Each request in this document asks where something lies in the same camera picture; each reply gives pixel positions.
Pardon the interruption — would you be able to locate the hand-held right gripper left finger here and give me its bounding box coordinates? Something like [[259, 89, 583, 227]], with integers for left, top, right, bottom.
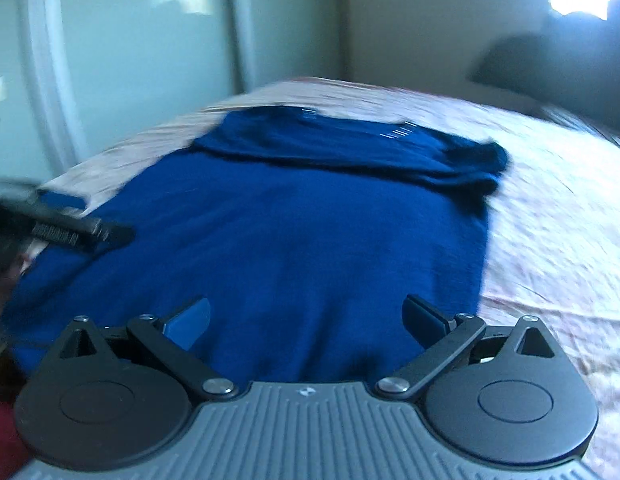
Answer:
[[54, 297, 239, 402]]

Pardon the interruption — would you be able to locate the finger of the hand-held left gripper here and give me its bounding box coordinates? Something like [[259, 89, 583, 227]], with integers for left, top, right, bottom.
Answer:
[[30, 209, 137, 253]]

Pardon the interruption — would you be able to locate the green sliding door wardrobe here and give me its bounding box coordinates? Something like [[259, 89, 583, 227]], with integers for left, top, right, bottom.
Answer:
[[0, 0, 251, 186]]

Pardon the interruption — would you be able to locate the blue beaded sweater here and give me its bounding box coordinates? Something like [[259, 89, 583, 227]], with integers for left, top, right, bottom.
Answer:
[[0, 106, 510, 381]]

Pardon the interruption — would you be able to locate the person's red clothing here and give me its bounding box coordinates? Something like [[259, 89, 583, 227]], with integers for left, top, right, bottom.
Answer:
[[0, 400, 32, 480]]

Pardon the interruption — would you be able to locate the grey scalloped headboard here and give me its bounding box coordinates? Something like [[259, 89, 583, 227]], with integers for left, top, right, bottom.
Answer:
[[467, 0, 620, 151]]

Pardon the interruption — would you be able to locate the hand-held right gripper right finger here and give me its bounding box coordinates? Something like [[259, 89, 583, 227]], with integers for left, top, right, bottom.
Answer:
[[374, 294, 558, 404]]

